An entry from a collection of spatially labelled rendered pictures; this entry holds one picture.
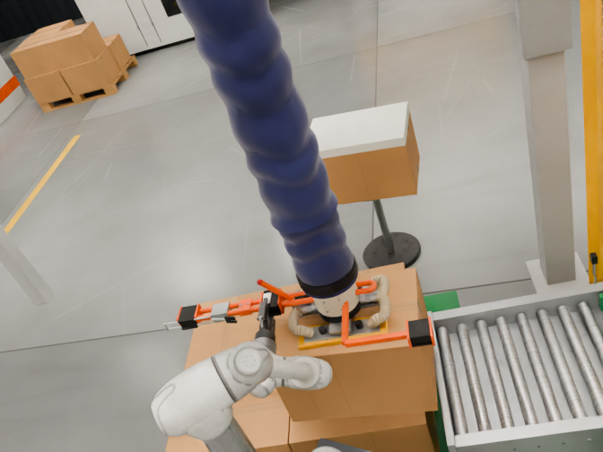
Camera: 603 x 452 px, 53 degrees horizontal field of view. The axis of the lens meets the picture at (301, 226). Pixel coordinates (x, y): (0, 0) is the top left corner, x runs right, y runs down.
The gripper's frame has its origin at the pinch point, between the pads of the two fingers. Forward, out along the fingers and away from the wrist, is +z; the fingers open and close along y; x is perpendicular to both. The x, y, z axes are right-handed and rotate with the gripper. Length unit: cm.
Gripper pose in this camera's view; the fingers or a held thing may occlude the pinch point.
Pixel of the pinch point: (268, 303)
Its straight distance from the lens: 236.8
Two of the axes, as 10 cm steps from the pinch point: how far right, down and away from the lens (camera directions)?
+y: 3.0, 7.6, 5.8
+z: 0.4, -6.2, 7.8
